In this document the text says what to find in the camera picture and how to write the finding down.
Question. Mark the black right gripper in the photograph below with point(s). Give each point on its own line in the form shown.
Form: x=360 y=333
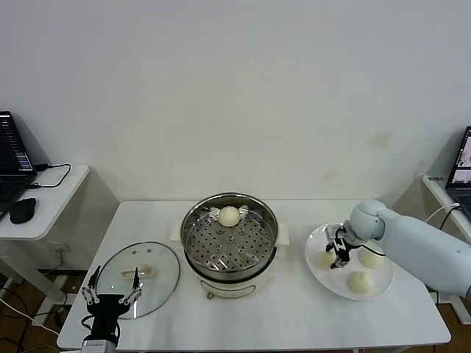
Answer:
x=342 y=248

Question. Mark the white steamed baozi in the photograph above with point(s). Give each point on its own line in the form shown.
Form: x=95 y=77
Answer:
x=360 y=282
x=371 y=260
x=324 y=262
x=229 y=216

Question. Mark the cream electric cooker base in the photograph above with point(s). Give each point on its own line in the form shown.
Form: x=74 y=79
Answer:
x=228 y=288

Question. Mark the black computer mouse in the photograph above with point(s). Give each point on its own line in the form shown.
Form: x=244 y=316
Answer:
x=23 y=210

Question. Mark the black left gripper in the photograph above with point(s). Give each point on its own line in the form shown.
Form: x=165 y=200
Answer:
x=106 y=310

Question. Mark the white wall socket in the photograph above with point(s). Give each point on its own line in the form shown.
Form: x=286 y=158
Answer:
x=62 y=248

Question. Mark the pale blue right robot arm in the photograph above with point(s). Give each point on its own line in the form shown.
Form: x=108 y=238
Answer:
x=416 y=242

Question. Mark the black laptop with dark screen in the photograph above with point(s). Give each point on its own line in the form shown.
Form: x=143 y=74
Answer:
x=11 y=154

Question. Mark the grey laptop with image windows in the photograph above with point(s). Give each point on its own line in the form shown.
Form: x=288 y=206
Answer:
x=460 y=165

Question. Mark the stainless steel steamer basket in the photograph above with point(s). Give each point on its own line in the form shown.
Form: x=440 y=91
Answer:
x=230 y=246

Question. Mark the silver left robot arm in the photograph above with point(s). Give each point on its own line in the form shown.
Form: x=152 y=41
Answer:
x=99 y=346

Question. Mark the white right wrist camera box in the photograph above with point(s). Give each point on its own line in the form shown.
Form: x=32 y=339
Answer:
x=333 y=231

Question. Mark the white side table with label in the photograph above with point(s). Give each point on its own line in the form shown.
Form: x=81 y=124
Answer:
x=441 y=198

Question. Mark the white side table with mouse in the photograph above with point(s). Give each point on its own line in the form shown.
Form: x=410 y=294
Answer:
x=55 y=206

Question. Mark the white round plate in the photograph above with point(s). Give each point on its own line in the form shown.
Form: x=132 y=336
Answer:
x=320 y=239

